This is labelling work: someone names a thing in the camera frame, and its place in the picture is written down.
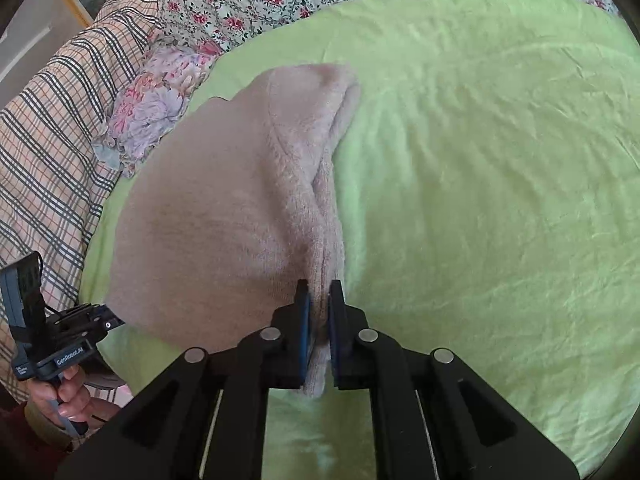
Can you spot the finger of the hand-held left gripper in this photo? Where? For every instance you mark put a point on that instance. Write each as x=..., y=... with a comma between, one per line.
x=107, y=319

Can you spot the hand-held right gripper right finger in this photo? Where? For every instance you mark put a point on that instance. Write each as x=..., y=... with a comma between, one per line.
x=334, y=330

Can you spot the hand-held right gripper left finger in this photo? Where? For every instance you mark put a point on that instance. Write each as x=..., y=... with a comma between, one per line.
x=303, y=330

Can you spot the beige knit sweater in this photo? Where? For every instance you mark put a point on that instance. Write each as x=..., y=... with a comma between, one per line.
x=235, y=220

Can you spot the person's left hand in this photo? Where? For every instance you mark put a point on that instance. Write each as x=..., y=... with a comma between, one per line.
x=72, y=402

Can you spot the green bed sheet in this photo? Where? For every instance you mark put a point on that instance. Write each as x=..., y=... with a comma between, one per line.
x=475, y=210

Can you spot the plaid blanket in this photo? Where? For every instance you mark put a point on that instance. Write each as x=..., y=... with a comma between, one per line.
x=55, y=125

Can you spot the pastel floral pillow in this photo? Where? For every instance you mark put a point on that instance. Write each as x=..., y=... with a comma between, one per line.
x=155, y=95

